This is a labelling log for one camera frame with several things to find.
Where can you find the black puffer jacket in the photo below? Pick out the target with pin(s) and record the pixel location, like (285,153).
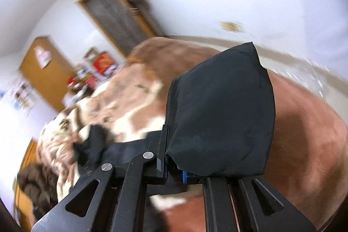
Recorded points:
(217,112)

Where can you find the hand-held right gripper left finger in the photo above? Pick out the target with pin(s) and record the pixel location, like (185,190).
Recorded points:
(165,170)

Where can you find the wooden framed door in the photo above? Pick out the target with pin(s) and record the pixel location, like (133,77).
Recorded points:
(119,17)

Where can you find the red santa hat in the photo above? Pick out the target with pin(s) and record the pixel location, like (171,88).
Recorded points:
(72,81)

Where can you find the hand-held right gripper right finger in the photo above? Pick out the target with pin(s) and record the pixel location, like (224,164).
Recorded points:
(185,176)

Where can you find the cartoon wall sticker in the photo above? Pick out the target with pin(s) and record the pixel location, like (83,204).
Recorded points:
(21,96)

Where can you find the white plastic bag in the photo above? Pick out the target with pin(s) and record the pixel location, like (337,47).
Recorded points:
(42,56)

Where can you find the wooden wardrobe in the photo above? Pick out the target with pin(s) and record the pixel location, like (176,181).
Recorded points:
(49,82)

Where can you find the brown and white printed blanket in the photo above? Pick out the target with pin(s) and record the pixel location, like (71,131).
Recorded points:
(299,139)

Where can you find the red box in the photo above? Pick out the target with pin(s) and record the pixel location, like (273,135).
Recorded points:
(103,63)

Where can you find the brown puffer coat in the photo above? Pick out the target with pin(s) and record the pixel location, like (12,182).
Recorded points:
(38,183)

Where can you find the cardboard box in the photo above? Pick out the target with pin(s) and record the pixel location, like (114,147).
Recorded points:
(91,54)

